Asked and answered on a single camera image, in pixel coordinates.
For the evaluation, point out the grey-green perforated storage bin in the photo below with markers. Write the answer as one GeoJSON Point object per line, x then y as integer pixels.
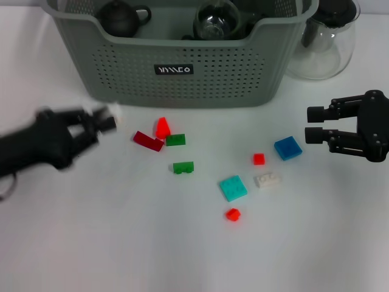
{"type": "Point", "coordinates": [212, 76]}

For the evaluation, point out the small orange-red sloped brick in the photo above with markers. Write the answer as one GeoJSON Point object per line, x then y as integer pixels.
{"type": "Point", "coordinates": [232, 214]}

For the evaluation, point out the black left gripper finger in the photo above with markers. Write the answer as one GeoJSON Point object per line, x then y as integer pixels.
{"type": "Point", "coordinates": [82, 115]}
{"type": "Point", "coordinates": [106, 125]}

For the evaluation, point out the small white toy brick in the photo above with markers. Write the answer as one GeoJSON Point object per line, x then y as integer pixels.
{"type": "Point", "coordinates": [114, 111]}

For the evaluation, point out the orange-red slope brick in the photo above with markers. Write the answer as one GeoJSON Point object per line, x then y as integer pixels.
{"type": "Point", "coordinates": [162, 129]}

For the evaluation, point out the blue square brick plate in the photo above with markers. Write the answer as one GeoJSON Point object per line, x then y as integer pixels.
{"type": "Point", "coordinates": [287, 148]}

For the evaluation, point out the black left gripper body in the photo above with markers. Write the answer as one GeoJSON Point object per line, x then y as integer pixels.
{"type": "Point", "coordinates": [45, 143]}

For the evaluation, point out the green toy brick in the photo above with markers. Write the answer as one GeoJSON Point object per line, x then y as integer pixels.
{"type": "Point", "coordinates": [183, 167]}
{"type": "Point", "coordinates": [175, 140]}

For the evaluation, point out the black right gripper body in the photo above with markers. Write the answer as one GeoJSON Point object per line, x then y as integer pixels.
{"type": "Point", "coordinates": [375, 127]}

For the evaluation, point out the wide white toy brick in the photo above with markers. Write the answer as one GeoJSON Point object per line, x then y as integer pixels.
{"type": "Point", "coordinates": [267, 181]}

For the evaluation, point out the dark red toy brick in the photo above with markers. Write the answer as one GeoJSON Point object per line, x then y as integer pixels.
{"type": "Point", "coordinates": [146, 141]}

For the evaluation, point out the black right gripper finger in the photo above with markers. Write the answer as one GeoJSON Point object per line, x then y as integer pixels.
{"type": "Point", "coordinates": [316, 114]}
{"type": "Point", "coordinates": [314, 136]}

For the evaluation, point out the dark clay teapot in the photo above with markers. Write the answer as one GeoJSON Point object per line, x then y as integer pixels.
{"type": "Point", "coordinates": [118, 18]}

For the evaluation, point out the glass carafe with black lid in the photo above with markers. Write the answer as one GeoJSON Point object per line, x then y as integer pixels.
{"type": "Point", "coordinates": [319, 61]}

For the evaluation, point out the small orange-red square brick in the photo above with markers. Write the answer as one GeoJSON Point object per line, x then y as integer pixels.
{"type": "Point", "coordinates": [258, 159]}

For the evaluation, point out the teal square brick plate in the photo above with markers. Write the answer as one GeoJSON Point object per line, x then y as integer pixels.
{"type": "Point", "coordinates": [233, 188]}

